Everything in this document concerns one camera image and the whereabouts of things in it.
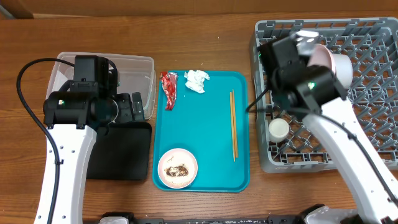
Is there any grey dishwasher rack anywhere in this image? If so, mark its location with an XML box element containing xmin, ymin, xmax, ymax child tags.
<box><xmin>249</xmin><ymin>17</ymin><xmax>397</xmax><ymax>173</ymax></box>

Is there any left wooden chopstick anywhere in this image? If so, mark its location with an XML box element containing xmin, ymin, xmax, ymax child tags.
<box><xmin>229</xmin><ymin>92</ymin><xmax>236</xmax><ymax>162</ymax></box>

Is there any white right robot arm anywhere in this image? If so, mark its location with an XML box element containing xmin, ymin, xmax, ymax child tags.
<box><xmin>257</xmin><ymin>30</ymin><xmax>397</xmax><ymax>223</ymax></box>

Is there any wooden chopstick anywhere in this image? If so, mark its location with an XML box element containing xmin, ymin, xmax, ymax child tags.
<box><xmin>229</xmin><ymin>92</ymin><xmax>236</xmax><ymax>162</ymax></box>
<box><xmin>231</xmin><ymin>90</ymin><xmax>238</xmax><ymax>161</ymax></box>

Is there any clear plastic bin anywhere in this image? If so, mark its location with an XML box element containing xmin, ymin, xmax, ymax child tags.
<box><xmin>46</xmin><ymin>53</ymin><xmax>156</xmax><ymax>119</ymax></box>

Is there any grey round bowl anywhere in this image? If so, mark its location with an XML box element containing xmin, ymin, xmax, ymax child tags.
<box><xmin>269</xmin><ymin>118</ymin><xmax>290</xmax><ymax>143</ymax></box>

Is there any white round plate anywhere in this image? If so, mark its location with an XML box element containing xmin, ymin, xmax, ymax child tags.
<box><xmin>307</xmin><ymin>44</ymin><xmax>336</xmax><ymax>74</ymax></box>

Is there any black rectangular tray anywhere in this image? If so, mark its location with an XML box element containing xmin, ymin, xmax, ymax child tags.
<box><xmin>86</xmin><ymin>122</ymin><xmax>152</xmax><ymax>180</ymax></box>

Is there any teal plastic tray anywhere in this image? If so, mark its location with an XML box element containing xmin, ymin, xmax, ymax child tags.
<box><xmin>152</xmin><ymin>70</ymin><xmax>250</xmax><ymax>192</ymax></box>

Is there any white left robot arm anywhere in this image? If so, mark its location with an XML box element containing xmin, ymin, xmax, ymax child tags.
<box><xmin>35</xmin><ymin>52</ymin><xmax>145</xmax><ymax>223</ymax></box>

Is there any small dish with food scraps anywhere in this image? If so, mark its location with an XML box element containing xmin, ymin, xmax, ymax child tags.
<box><xmin>157</xmin><ymin>148</ymin><xmax>198</xmax><ymax>189</ymax></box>

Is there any red snack wrapper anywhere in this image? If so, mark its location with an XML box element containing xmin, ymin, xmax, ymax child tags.
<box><xmin>160</xmin><ymin>72</ymin><xmax>178</xmax><ymax>110</ymax></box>

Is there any right wooden chopstick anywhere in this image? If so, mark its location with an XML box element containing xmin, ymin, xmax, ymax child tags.
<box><xmin>231</xmin><ymin>90</ymin><xmax>238</xmax><ymax>161</ymax></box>

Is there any white cup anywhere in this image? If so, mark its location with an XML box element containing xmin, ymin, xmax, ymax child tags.
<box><xmin>332</xmin><ymin>54</ymin><xmax>353</xmax><ymax>89</ymax></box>

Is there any crumpled white tissue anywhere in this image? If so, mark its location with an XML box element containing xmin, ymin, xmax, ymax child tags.
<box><xmin>184</xmin><ymin>70</ymin><xmax>210</xmax><ymax>94</ymax></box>

